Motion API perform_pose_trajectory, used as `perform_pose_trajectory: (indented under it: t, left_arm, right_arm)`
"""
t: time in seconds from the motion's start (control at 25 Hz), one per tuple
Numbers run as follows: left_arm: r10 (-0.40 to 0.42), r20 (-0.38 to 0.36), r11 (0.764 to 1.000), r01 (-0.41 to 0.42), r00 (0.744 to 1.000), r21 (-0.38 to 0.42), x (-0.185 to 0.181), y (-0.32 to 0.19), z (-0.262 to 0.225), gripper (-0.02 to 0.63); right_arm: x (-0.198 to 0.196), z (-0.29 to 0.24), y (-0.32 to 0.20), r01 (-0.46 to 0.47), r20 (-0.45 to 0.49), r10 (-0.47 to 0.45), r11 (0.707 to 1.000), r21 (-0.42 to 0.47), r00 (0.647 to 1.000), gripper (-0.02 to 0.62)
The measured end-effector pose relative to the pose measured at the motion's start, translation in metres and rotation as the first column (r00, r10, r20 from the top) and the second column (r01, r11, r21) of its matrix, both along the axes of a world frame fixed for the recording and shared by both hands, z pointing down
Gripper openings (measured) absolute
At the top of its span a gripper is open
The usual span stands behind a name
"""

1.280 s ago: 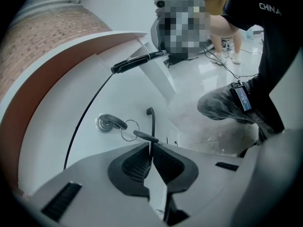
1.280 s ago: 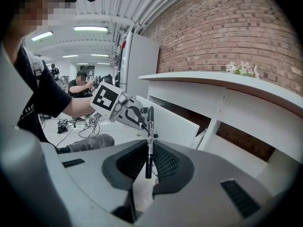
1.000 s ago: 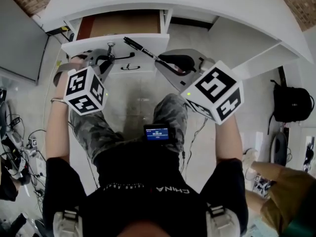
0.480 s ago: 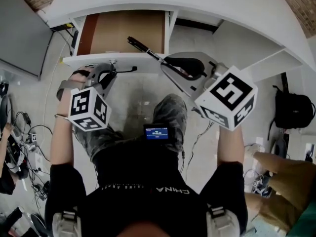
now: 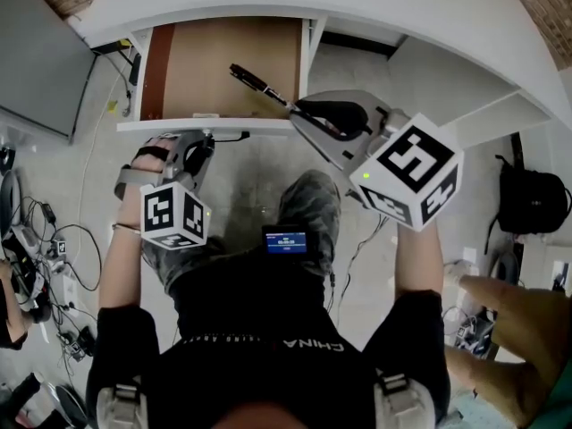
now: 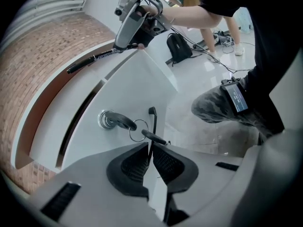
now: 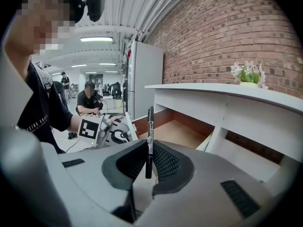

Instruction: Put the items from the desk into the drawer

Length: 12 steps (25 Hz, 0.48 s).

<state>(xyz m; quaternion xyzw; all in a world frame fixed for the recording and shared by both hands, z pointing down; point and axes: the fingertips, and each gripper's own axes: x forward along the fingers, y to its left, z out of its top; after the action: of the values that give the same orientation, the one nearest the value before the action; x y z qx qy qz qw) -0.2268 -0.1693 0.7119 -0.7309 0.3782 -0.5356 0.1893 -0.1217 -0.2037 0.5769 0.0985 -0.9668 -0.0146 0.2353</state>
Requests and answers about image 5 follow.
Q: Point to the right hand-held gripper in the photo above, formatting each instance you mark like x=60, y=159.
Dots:
x=411, y=172

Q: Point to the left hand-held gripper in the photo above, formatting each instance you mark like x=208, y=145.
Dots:
x=174, y=217

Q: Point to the black pen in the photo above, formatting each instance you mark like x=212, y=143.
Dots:
x=250, y=78

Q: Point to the white drawer with key lock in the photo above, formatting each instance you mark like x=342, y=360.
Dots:
x=214, y=52

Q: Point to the person's left forearm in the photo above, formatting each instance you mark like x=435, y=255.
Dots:
x=120, y=266

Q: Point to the person's right forearm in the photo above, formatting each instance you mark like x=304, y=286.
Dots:
x=418, y=262

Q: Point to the person's left hand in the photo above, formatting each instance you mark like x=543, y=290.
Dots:
x=154, y=154

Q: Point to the person's camouflage trousers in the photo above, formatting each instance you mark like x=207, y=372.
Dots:
x=308, y=204

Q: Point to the black router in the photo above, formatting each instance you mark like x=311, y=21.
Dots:
x=135, y=69

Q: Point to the small black screen device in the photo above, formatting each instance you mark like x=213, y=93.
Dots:
x=286, y=241

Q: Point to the person's black t-shirt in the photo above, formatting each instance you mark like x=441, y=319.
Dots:
x=250, y=329

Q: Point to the grey refrigerator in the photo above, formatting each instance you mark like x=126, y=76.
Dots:
x=40, y=61

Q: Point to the black backpack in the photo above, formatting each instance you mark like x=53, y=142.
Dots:
x=532, y=204

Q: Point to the grey oval device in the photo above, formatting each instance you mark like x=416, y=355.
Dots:
x=507, y=264

